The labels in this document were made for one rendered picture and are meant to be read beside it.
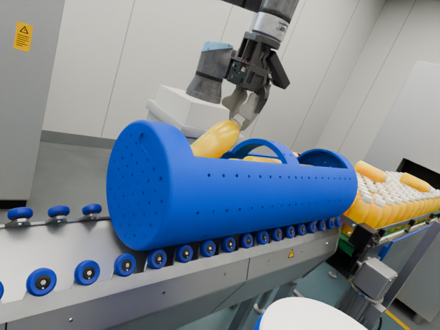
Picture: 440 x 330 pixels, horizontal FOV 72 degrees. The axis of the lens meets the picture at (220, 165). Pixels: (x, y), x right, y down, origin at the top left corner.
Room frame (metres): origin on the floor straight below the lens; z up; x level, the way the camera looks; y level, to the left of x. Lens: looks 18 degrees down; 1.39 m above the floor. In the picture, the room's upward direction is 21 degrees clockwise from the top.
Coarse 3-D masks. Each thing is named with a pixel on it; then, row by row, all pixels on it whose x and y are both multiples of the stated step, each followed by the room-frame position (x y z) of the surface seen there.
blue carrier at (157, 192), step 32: (128, 128) 0.65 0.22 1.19; (160, 128) 0.59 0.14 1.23; (128, 160) 0.62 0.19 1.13; (160, 160) 0.55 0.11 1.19; (192, 160) 0.57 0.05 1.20; (224, 160) 0.64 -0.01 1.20; (288, 160) 0.85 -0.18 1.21; (320, 160) 1.26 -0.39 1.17; (128, 192) 0.60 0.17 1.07; (160, 192) 0.52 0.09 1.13; (192, 192) 0.54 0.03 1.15; (224, 192) 0.61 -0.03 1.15; (256, 192) 0.69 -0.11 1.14; (288, 192) 0.79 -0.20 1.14; (320, 192) 0.92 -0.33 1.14; (352, 192) 1.10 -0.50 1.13; (128, 224) 0.57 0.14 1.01; (160, 224) 0.50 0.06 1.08; (192, 224) 0.55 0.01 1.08; (224, 224) 0.62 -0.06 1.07; (256, 224) 0.73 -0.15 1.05; (288, 224) 0.88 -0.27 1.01
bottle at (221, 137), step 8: (224, 120) 0.73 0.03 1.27; (232, 120) 0.74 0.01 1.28; (216, 128) 0.71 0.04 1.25; (224, 128) 0.71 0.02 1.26; (232, 128) 0.71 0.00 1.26; (240, 128) 0.74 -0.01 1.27; (200, 136) 0.71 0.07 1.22; (208, 136) 0.69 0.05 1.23; (216, 136) 0.69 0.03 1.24; (224, 136) 0.70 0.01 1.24; (232, 136) 0.71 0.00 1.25; (192, 144) 0.69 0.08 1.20; (200, 144) 0.68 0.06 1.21; (208, 144) 0.68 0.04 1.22; (216, 144) 0.68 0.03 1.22; (224, 144) 0.69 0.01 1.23; (232, 144) 0.71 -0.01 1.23; (192, 152) 0.67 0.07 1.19; (200, 152) 0.67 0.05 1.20; (208, 152) 0.67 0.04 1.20; (216, 152) 0.68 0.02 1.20; (224, 152) 0.70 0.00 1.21
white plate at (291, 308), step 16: (272, 304) 0.46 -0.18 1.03; (288, 304) 0.48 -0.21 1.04; (304, 304) 0.49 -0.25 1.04; (320, 304) 0.51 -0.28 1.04; (272, 320) 0.42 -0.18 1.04; (288, 320) 0.44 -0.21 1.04; (304, 320) 0.45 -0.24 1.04; (320, 320) 0.47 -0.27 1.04; (336, 320) 0.48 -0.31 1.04; (352, 320) 0.50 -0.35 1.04
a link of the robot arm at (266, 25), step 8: (256, 16) 0.73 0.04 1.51; (264, 16) 0.71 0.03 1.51; (272, 16) 0.70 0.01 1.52; (256, 24) 0.72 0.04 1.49; (264, 24) 0.71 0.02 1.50; (272, 24) 0.70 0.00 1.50; (280, 24) 0.71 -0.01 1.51; (288, 24) 0.73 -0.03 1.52; (256, 32) 0.72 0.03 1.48; (264, 32) 0.70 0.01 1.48; (272, 32) 0.70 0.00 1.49; (280, 32) 0.71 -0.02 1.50; (280, 40) 0.72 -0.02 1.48
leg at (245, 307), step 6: (246, 300) 1.27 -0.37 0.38; (252, 300) 1.25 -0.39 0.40; (240, 306) 1.28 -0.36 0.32; (246, 306) 1.26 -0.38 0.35; (252, 306) 1.28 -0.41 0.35; (240, 312) 1.27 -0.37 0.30; (246, 312) 1.26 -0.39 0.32; (234, 318) 1.28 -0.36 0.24; (240, 318) 1.26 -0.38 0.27; (246, 318) 1.28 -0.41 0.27; (234, 324) 1.27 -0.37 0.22; (240, 324) 1.26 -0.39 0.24
